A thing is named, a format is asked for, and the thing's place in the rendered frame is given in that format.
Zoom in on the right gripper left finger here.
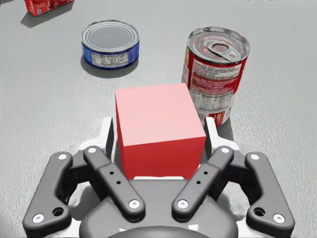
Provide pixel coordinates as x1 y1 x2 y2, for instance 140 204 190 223
22 117 146 238

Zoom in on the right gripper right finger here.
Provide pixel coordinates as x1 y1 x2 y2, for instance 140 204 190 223
171 117 296 238

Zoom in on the pink cube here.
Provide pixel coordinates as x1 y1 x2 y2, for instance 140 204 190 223
114 83 207 180

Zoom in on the red and white can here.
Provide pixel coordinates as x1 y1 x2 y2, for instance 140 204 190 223
181 26 250 127

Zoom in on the blue flat can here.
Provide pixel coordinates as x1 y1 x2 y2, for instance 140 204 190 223
81 20 140 70

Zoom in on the red and white carton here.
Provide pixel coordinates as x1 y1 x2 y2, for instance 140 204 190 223
24 0 75 17

